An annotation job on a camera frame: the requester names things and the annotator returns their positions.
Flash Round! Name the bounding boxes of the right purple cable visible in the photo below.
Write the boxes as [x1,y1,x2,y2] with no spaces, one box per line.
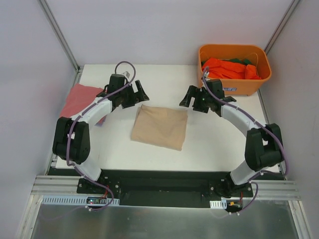
[201,66,290,220]

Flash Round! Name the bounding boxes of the orange t shirt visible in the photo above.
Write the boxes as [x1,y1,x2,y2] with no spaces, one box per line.
[201,57,261,80]

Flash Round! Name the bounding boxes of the purple cable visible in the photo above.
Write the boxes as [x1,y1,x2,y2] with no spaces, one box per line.
[38,61,137,221]
[201,66,290,220]

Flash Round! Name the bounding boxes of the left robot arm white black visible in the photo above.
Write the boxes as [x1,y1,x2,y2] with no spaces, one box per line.
[52,73,149,194]

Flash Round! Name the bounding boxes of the orange plastic basket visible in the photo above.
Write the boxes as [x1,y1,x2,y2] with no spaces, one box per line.
[197,44,272,96]

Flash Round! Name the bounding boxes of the folded pink t shirt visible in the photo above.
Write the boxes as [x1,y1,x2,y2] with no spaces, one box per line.
[59,84,103,118]

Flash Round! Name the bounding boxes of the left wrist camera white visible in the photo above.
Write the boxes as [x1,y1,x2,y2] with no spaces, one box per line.
[122,71,130,78]

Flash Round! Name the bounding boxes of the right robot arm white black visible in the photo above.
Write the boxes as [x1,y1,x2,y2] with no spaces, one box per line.
[179,80,285,197]

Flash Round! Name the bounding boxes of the green t shirt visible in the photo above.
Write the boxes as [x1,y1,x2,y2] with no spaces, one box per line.
[201,57,252,66]

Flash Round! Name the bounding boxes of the beige t shirt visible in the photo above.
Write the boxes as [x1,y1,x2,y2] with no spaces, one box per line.
[131,105,188,151]

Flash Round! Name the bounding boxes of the right aluminium upright profile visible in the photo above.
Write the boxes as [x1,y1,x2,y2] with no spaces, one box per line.
[264,0,302,55]

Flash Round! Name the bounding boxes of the right white cable duct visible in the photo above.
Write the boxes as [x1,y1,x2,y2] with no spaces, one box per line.
[209,200,227,209]

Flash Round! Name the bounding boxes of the aluminium upright profile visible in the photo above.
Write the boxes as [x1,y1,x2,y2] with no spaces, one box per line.
[264,0,302,55]
[37,0,81,73]

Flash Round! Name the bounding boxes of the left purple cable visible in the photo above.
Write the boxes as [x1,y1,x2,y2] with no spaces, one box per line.
[38,61,137,221]

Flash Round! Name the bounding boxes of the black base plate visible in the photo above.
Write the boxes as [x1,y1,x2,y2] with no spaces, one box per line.
[47,167,254,209]

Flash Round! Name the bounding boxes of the left aluminium upright profile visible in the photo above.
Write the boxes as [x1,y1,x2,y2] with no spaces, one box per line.
[37,0,81,73]

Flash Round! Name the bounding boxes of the aluminium frame rail front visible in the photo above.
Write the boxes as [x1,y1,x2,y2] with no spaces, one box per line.
[31,175,301,201]

